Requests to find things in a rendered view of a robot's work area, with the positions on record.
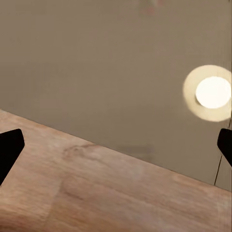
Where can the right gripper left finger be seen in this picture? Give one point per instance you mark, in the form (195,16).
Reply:
(11,145)

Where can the coffee table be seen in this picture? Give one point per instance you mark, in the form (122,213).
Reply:
(151,79)

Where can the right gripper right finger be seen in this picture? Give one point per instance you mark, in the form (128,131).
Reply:
(224,143)

